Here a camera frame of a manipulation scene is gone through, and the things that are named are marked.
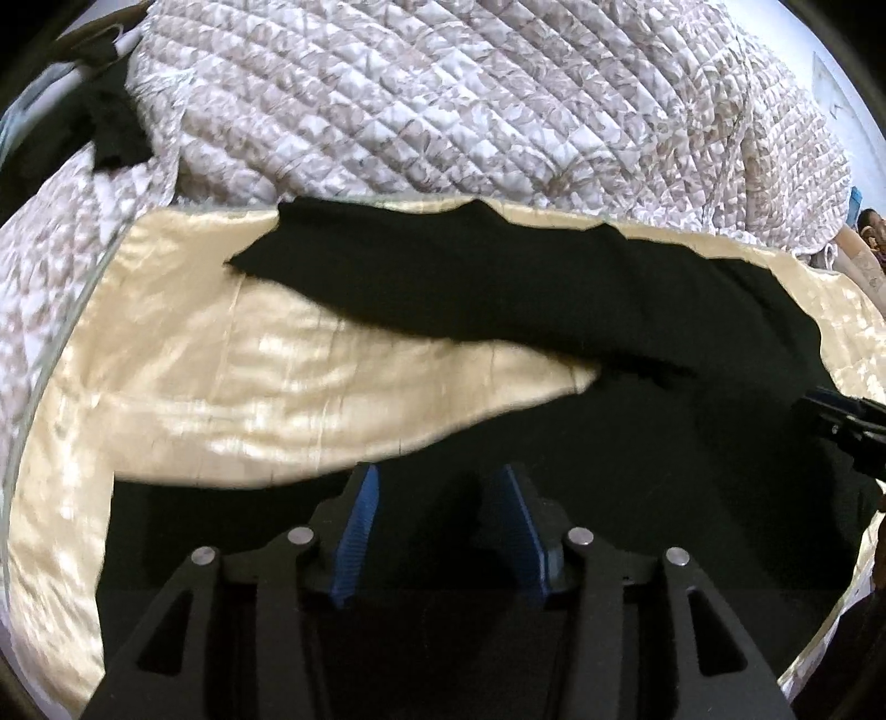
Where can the cream satin blanket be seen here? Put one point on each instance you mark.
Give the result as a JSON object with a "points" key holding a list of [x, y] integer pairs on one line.
{"points": [[242, 388]]}

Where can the black pants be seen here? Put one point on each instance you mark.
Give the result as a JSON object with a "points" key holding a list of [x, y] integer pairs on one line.
{"points": [[554, 291]]}

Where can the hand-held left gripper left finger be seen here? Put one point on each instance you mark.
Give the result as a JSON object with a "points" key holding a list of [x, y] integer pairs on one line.
{"points": [[358, 540]]}

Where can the floral quilted bedspread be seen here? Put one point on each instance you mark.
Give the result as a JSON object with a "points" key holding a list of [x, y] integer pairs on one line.
{"points": [[450, 104]]}

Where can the dark clothes pile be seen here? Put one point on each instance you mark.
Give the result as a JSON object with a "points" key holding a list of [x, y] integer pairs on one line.
{"points": [[90, 118]]}

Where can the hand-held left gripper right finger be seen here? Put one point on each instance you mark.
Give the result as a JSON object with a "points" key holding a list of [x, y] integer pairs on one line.
{"points": [[516, 533]]}

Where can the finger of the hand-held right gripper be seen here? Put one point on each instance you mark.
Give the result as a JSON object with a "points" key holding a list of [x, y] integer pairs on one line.
{"points": [[841, 408], [865, 450]]}

